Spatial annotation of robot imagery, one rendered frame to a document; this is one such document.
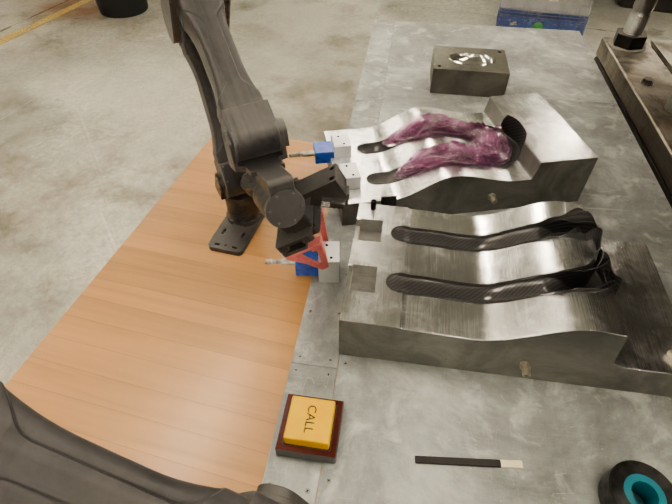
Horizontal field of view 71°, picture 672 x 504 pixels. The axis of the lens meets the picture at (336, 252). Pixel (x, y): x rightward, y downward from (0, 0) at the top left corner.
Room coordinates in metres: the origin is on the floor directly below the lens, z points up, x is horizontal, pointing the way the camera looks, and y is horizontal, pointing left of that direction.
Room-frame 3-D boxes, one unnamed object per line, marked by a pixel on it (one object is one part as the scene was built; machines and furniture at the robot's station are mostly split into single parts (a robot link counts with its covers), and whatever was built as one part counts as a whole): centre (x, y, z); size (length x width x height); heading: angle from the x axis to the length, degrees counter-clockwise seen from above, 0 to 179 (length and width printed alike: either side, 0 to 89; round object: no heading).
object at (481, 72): (1.29, -0.37, 0.84); 0.20 x 0.15 x 0.07; 82
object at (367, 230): (0.58, -0.05, 0.87); 0.05 x 0.05 x 0.04; 82
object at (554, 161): (0.85, -0.24, 0.86); 0.50 x 0.26 x 0.11; 99
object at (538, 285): (0.50, -0.26, 0.92); 0.35 x 0.16 x 0.09; 82
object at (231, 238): (0.71, 0.18, 0.84); 0.20 x 0.07 x 0.08; 165
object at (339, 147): (0.86, 0.04, 0.86); 0.13 x 0.05 x 0.05; 99
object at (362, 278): (0.47, -0.04, 0.87); 0.05 x 0.05 x 0.04; 82
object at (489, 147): (0.85, -0.24, 0.90); 0.26 x 0.18 x 0.08; 99
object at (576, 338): (0.49, -0.27, 0.87); 0.50 x 0.26 x 0.14; 82
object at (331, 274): (0.57, 0.06, 0.83); 0.13 x 0.05 x 0.05; 90
